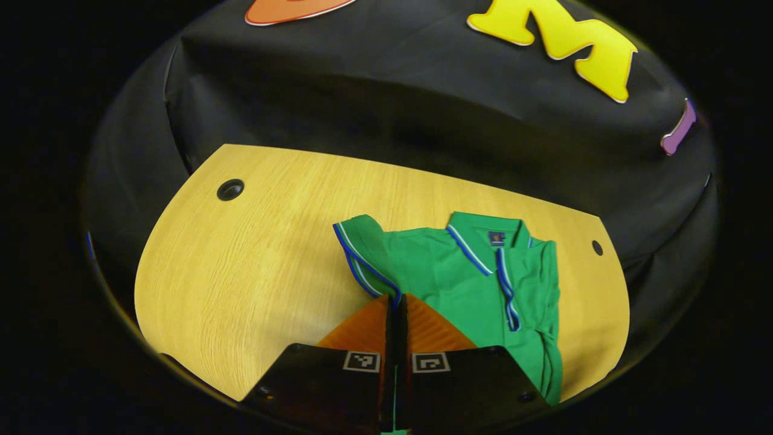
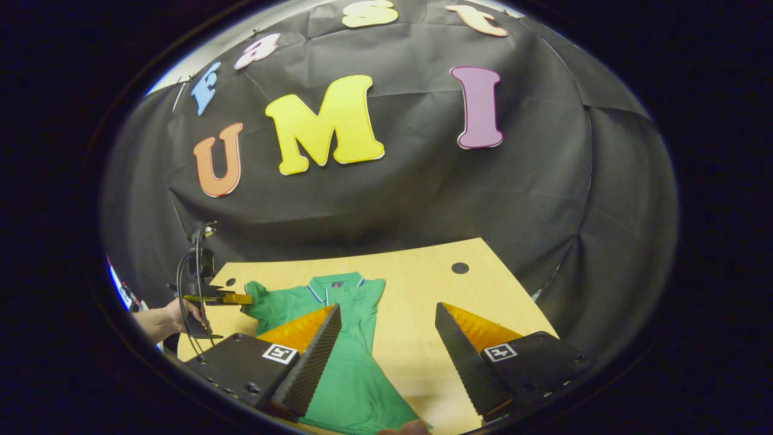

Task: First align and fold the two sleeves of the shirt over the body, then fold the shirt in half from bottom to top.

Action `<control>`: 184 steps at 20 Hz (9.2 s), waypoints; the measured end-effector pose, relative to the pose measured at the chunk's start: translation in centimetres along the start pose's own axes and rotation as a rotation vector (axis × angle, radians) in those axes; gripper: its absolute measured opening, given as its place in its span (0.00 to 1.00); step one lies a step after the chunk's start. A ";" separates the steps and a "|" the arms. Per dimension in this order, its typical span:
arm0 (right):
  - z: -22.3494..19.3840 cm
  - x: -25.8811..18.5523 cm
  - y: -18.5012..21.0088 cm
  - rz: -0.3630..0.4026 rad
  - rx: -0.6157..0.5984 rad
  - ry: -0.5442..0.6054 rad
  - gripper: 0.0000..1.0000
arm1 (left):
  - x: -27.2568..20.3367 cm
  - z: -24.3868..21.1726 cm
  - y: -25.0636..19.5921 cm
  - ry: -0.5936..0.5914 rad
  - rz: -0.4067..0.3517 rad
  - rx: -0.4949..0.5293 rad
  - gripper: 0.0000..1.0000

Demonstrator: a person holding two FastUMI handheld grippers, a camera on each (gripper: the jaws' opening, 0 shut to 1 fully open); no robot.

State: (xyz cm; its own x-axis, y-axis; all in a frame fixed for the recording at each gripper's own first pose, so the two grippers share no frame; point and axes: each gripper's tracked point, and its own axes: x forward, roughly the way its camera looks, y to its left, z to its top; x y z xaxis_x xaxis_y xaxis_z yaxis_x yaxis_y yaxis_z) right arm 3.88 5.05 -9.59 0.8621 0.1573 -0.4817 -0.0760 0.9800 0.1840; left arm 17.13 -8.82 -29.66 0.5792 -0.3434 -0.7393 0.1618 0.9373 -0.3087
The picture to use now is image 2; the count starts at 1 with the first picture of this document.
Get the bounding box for black backdrop cloth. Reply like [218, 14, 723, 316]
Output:
[100, 0, 680, 363]

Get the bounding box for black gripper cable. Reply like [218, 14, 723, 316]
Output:
[176, 225, 210, 363]

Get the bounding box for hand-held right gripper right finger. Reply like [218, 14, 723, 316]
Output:
[435, 302, 594, 424]

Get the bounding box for green T-shirt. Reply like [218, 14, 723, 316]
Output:
[242, 272, 425, 435]

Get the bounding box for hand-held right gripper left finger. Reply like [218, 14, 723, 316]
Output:
[184, 304, 342, 423]

